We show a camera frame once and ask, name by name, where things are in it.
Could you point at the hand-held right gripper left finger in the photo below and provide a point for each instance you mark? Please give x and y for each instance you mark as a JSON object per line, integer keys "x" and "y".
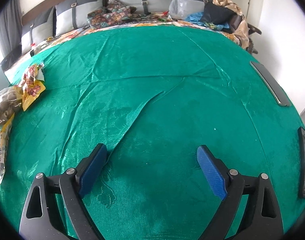
{"x": 92, "y": 172}

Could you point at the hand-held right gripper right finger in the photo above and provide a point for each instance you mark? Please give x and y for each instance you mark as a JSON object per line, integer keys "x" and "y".
{"x": 212, "y": 173}

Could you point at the clear brown snack packet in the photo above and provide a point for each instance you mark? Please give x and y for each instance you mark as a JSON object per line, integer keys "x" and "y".
{"x": 0, "y": 152}

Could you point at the red and yellow snack packet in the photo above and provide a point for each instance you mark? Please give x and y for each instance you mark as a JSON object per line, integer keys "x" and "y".
{"x": 32, "y": 87}

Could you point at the gold foil snack packet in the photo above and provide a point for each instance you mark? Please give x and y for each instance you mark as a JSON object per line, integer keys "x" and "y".
{"x": 6, "y": 105}

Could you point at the green satin tablecloth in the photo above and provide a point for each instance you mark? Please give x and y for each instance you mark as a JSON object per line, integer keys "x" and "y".
{"x": 155, "y": 92}

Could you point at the grey phone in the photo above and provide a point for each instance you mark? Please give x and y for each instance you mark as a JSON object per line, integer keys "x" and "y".
{"x": 270, "y": 83}

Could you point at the white bottle with red cap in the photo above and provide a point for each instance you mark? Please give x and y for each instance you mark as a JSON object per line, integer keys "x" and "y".
{"x": 32, "y": 48}

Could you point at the dark bulky object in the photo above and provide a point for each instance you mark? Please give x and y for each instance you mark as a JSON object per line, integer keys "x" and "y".
{"x": 11, "y": 58}

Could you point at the dark chair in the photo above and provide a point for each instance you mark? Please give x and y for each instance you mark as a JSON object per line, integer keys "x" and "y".
{"x": 253, "y": 30}

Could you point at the blue cloth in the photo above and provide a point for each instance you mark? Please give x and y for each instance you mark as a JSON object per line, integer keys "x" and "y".
{"x": 195, "y": 17}

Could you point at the dark floral folded blanket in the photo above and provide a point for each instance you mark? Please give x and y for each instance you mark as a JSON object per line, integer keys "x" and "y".
{"x": 110, "y": 15}

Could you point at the black bag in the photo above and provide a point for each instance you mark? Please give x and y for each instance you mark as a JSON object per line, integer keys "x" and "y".
{"x": 216, "y": 13}

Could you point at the small colourful items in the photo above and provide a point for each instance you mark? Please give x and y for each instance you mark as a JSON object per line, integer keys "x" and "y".
{"x": 162, "y": 17}

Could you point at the beige patterned cloth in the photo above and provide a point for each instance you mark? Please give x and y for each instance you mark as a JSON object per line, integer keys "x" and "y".
{"x": 232, "y": 5}

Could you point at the clear plastic bag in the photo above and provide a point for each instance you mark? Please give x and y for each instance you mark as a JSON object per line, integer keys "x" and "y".
{"x": 178, "y": 5}

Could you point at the grey curtain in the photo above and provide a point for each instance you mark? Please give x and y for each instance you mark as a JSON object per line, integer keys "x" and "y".
{"x": 7, "y": 22}

